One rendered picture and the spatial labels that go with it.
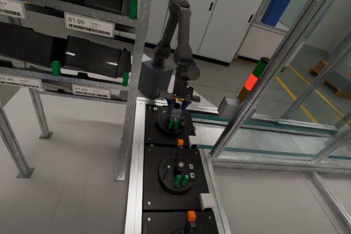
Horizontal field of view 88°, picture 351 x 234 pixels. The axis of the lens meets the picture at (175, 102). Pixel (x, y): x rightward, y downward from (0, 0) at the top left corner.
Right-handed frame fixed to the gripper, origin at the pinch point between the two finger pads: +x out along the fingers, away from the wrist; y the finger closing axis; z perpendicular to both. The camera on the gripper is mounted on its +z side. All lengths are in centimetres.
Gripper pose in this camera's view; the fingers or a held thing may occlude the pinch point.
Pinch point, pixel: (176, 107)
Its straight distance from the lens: 79.6
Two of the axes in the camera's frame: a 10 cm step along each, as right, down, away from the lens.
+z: 2.3, 0.9, -9.7
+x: -1.6, 9.9, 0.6
